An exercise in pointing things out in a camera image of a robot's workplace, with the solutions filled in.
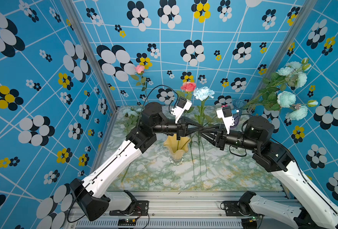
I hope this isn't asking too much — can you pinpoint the light blue peony bouquet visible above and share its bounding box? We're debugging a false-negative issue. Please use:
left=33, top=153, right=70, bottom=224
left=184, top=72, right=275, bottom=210
left=242, top=58, right=319, bottom=121

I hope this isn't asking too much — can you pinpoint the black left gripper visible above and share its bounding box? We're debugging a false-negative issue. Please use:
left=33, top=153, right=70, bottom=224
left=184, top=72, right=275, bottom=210
left=152, top=115, right=203, bottom=140

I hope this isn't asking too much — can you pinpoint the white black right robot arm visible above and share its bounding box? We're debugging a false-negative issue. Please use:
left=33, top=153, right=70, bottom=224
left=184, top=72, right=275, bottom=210
left=200, top=116, right=338, bottom=229

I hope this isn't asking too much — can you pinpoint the aluminium frame post right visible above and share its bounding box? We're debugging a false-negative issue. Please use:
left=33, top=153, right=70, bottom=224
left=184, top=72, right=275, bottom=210
left=239, top=1, right=317, bottom=99

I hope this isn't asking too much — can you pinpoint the red rose stem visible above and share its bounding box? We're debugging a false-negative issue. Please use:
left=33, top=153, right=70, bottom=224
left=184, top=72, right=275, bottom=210
left=176, top=82, right=197, bottom=108

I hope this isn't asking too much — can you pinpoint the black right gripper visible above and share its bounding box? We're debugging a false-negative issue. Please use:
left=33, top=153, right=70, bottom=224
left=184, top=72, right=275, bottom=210
left=200, top=123, right=260, bottom=154

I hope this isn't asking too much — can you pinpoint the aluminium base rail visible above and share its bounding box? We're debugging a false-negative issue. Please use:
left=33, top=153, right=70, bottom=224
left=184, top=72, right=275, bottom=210
left=62, top=190, right=301, bottom=229

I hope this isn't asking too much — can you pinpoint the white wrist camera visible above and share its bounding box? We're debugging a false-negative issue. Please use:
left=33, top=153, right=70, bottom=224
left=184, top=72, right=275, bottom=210
left=216, top=106, right=234, bottom=134
left=170, top=97, right=192, bottom=124

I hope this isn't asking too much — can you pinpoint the purple tinted glass vase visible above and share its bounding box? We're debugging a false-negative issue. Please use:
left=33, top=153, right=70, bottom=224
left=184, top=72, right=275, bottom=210
left=232, top=99, right=247, bottom=127

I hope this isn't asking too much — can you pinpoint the aluminium frame post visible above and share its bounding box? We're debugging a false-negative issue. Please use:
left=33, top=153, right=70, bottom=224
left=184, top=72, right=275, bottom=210
left=61, top=0, right=117, bottom=113
left=239, top=1, right=317, bottom=99

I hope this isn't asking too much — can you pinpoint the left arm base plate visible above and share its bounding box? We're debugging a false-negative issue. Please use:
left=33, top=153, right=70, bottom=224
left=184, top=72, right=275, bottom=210
left=109, top=200, right=150, bottom=216

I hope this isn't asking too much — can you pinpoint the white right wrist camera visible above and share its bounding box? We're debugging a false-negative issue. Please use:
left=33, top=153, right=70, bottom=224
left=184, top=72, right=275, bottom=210
left=216, top=106, right=234, bottom=134

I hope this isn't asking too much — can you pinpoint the green circuit board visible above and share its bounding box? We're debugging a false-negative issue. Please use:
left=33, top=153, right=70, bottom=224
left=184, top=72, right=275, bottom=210
left=117, top=218, right=138, bottom=228

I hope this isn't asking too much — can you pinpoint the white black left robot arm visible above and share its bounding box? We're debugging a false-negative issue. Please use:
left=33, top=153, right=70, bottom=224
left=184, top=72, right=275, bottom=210
left=70, top=97, right=202, bottom=221

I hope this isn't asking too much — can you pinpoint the yellow beige vase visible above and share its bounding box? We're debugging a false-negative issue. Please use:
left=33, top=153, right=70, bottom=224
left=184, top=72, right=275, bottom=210
left=163, top=134, right=191, bottom=166

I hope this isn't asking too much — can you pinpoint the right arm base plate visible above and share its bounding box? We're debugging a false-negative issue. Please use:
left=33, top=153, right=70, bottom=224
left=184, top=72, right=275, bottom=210
left=221, top=201, right=256, bottom=217

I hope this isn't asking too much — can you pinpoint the blue carnation stem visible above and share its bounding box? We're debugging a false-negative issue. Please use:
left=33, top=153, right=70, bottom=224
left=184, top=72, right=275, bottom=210
left=193, top=86, right=214, bottom=166
left=189, top=141, right=195, bottom=182
left=197, top=134, right=203, bottom=182

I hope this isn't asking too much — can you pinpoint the aluminium frame post left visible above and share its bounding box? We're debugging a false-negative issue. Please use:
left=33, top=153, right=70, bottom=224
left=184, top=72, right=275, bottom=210
left=61, top=0, right=117, bottom=113

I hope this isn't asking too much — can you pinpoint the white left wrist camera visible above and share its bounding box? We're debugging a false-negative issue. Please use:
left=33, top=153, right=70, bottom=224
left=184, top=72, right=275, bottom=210
left=170, top=97, right=192, bottom=124

